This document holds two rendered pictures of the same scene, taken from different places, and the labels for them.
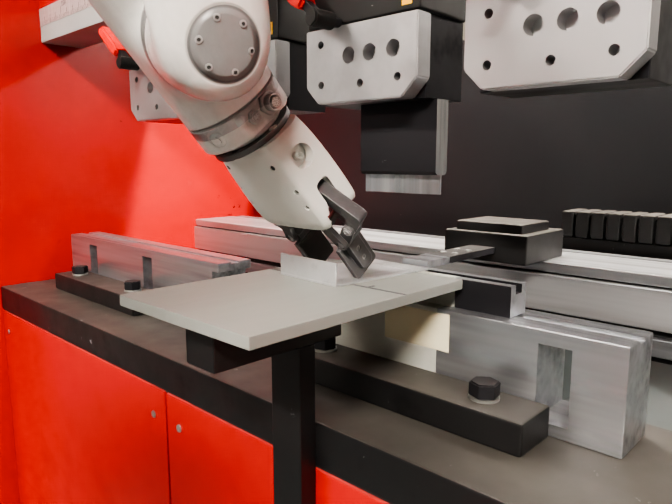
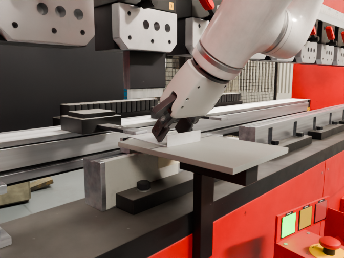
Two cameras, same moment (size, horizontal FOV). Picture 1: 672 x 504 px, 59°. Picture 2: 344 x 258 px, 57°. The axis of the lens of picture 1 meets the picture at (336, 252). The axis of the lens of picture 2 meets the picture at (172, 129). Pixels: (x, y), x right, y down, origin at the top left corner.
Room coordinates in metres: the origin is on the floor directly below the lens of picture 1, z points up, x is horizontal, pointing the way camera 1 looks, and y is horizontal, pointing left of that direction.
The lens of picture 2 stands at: (0.58, 0.61, 1.13)
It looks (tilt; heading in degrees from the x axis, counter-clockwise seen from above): 9 degrees down; 270
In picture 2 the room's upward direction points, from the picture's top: straight up
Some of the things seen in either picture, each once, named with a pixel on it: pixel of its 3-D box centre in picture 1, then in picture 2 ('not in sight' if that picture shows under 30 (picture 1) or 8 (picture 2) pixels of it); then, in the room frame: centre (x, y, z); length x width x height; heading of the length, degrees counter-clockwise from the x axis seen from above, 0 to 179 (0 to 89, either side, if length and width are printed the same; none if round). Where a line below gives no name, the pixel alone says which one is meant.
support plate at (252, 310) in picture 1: (301, 291); (199, 147); (0.53, 0.03, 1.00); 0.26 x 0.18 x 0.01; 136
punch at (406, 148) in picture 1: (402, 148); (145, 75); (0.64, -0.07, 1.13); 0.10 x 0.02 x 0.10; 46
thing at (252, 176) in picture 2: (271, 420); (215, 210); (0.50, 0.06, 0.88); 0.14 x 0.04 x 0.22; 136
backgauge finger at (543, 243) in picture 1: (475, 243); (107, 123); (0.75, -0.18, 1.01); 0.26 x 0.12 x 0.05; 136
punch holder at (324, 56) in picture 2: not in sight; (318, 44); (-0.03, -0.78, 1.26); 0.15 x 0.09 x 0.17; 46
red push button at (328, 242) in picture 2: not in sight; (329, 248); (0.27, 0.03, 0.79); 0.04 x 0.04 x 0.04
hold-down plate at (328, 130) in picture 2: not in sight; (327, 130); (-0.09, -0.76, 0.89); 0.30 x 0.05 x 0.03; 46
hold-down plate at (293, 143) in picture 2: not in sight; (287, 145); (0.18, -0.47, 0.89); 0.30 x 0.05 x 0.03; 46
